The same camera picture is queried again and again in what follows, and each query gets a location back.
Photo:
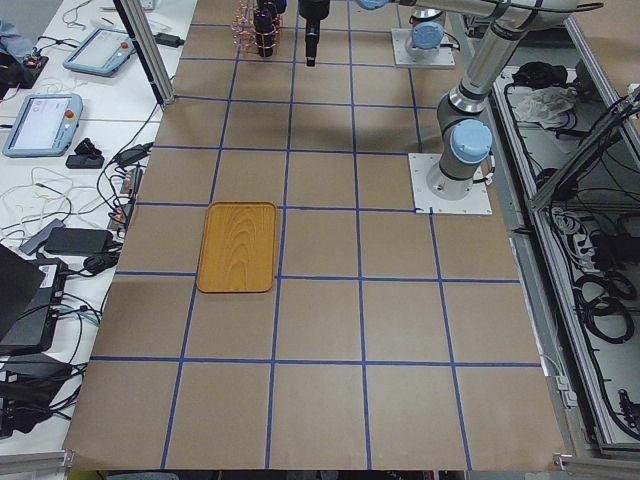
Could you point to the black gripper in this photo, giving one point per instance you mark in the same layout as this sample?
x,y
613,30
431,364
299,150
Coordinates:
x,y
312,10

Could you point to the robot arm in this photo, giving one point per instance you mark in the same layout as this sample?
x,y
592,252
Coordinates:
x,y
467,140
427,28

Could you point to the right black wine bottle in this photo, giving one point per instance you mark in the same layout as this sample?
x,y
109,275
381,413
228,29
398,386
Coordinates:
x,y
265,16

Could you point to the wooden tray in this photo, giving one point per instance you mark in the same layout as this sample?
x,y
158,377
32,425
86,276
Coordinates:
x,y
238,248

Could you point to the black power adapter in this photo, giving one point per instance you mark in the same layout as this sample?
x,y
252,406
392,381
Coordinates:
x,y
169,40

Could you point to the far blue teach pendant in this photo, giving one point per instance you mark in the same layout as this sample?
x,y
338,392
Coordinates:
x,y
101,53

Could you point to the blue teach pendant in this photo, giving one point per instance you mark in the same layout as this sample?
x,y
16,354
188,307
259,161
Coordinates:
x,y
101,53
45,126

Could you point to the white crumpled cloth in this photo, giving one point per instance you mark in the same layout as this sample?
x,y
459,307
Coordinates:
x,y
549,107

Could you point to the near blue teach pendant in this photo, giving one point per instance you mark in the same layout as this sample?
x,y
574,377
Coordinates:
x,y
45,126

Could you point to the black power brick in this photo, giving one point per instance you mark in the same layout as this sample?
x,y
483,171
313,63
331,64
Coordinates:
x,y
77,241

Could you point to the black laptop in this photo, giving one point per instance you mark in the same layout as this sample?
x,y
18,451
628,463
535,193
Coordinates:
x,y
30,292

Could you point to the copper wire bottle basket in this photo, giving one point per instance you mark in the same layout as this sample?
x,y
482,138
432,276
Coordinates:
x,y
243,29

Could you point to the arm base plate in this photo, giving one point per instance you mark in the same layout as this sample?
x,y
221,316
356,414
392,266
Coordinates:
x,y
438,58
434,193

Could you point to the aluminium frame post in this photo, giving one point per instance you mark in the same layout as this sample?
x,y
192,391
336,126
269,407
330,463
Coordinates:
x,y
137,26

